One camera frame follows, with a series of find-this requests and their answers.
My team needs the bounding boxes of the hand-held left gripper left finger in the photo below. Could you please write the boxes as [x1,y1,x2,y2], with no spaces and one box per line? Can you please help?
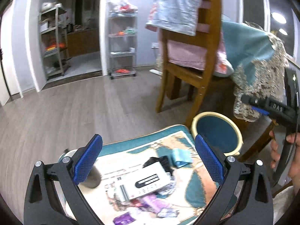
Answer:
[23,134,105,225]

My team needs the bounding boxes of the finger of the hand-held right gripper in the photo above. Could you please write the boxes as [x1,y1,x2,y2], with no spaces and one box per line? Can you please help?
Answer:
[241,95,287,120]

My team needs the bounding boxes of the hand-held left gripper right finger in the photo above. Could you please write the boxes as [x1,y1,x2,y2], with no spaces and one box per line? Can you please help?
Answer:
[194,134,275,225]

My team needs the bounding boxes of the light blue packet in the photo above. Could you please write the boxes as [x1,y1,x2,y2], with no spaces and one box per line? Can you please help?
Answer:
[171,148,193,168]

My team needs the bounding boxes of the black wrapper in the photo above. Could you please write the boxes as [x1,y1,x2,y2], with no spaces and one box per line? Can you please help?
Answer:
[142,156,175,176]

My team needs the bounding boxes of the blue patterned wrapper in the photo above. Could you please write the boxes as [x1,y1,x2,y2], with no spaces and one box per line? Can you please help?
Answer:
[157,181,176,196]

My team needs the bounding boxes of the white cardboard box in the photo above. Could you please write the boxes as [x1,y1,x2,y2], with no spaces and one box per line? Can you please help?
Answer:
[116,160,171,202]

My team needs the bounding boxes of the small purple packet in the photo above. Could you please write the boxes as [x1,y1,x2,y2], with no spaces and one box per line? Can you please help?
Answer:
[113,212,137,225]

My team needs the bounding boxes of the purple wrapper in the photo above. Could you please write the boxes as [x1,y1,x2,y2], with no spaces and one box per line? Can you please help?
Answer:
[135,193,174,214]

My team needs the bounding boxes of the person's right hand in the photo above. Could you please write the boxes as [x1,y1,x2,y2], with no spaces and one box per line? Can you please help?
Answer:
[269,130,300,179]

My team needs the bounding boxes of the patterned teal tray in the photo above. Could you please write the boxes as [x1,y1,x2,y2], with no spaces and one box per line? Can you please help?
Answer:
[57,125,235,225]

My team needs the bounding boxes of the wooden chair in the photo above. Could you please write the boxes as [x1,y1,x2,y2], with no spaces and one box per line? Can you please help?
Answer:
[234,115,277,162]
[156,0,235,128]

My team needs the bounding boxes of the teal tablecloth with lace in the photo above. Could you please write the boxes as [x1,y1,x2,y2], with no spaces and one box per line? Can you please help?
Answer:
[220,20,291,122]

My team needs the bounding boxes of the pink seat cushion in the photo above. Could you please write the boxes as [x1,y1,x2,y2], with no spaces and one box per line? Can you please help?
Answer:
[166,40,235,78]

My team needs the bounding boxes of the white cloth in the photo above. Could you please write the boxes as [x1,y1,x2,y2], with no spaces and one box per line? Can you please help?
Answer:
[273,187,300,225]

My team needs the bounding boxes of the wooden kitchen counter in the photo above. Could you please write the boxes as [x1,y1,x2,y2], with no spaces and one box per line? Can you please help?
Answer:
[67,28,100,57]

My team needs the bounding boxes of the steel kitchen shelf rack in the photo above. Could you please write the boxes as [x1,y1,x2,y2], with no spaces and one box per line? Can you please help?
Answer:
[39,3,71,80]

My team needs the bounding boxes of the silver foil bag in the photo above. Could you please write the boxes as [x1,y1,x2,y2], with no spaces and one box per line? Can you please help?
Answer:
[145,0,208,37]

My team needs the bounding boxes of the plastic bags on rack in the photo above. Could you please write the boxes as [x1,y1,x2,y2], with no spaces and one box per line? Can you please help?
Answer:
[112,0,137,13]

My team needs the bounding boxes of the grey wire shelf rack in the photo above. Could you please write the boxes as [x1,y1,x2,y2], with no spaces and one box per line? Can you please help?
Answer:
[108,1,137,78]

